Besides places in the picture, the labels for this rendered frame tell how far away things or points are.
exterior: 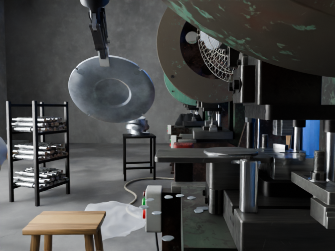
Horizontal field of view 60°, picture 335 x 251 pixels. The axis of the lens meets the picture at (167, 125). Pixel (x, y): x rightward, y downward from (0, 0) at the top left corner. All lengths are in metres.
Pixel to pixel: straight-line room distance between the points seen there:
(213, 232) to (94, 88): 0.63
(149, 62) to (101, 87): 6.41
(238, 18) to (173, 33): 1.77
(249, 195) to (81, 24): 7.58
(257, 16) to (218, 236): 0.42
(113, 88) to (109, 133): 6.51
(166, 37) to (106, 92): 1.11
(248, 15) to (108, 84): 0.76
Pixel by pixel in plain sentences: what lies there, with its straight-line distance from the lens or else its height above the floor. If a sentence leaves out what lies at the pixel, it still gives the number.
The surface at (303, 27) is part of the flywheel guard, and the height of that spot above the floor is 0.95.
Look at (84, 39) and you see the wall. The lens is 7.83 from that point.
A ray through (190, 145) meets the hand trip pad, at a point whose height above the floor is 0.76.
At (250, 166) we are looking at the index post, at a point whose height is 0.79.
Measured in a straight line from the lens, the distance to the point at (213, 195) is 0.66.
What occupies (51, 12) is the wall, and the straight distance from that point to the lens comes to 8.29.
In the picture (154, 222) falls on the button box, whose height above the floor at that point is 0.53.
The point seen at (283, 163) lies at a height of 0.77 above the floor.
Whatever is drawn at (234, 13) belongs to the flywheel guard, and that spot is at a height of 0.97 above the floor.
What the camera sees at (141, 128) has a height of 0.63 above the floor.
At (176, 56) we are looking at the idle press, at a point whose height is 1.24.
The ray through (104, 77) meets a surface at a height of 0.98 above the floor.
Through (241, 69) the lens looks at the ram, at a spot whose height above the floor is 0.97.
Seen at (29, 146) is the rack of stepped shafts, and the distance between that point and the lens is 3.02.
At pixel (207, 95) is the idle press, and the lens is 2.00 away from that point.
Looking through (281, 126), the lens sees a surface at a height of 0.84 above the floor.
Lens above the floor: 0.88
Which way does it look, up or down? 3 degrees down
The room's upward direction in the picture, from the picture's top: straight up
